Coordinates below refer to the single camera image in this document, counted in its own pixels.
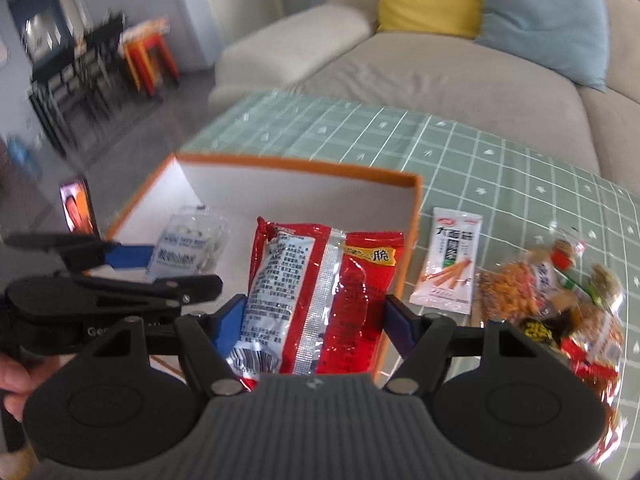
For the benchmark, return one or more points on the dark dining table with chairs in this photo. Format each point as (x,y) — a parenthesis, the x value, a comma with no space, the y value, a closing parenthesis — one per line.
(75,80)

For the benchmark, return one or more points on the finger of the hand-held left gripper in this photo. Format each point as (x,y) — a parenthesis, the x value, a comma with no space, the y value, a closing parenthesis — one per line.
(130,256)
(150,292)

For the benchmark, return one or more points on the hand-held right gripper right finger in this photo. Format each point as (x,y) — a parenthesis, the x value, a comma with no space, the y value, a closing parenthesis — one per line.
(399,325)

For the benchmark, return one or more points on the light blue cushion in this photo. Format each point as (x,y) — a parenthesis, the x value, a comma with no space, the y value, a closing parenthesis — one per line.
(545,20)

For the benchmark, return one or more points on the orange cardboard box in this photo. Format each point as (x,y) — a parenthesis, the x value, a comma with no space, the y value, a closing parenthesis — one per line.
(300,190)

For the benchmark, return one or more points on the orange stools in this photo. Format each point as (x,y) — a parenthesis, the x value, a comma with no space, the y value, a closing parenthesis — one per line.
(150,55)

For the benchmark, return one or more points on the beige sofa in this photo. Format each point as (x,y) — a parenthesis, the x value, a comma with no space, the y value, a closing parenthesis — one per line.
(425,75)

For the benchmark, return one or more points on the black phone with lit screen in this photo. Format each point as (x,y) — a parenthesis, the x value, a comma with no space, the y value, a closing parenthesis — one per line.
(79,207)

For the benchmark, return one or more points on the white spicy strip packet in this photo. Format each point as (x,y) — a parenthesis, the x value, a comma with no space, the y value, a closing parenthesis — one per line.
(445,260)

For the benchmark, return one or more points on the clear packet of white candies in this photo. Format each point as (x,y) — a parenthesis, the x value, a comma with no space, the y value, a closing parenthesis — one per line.
(192,240)

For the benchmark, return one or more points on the snack packets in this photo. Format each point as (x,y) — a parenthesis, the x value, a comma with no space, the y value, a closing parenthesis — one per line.
(525,285)

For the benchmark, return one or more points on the person's left hand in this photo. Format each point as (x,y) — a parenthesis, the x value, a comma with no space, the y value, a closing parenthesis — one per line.
(12,377)

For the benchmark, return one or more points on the green checked tablecloth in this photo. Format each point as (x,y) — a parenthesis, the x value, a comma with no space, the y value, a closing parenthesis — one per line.
(350,130)

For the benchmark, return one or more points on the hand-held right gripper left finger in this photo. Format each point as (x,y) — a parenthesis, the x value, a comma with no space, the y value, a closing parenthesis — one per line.
(231,327)

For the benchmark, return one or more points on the red snack packet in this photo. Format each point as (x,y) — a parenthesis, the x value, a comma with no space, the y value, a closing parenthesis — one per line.
(350,300)

